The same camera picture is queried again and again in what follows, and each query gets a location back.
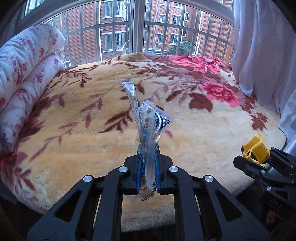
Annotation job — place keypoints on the clear plastic wrapper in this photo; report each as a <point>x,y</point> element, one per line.
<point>151,121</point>

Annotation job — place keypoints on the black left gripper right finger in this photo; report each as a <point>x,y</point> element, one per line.
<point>204,209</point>

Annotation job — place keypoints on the rolled white floral quilt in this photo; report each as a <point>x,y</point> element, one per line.
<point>28,64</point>

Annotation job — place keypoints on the pale sheer curtain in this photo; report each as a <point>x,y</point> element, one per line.
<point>264,59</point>

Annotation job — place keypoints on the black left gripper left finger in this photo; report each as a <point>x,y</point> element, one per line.
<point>91,209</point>

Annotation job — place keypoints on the yellow plastic piece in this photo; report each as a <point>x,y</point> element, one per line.
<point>255,150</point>

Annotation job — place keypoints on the metal window security grille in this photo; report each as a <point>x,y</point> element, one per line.
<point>99,30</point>

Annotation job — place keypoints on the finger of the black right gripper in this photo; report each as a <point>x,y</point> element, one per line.
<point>282,162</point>
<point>255,171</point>

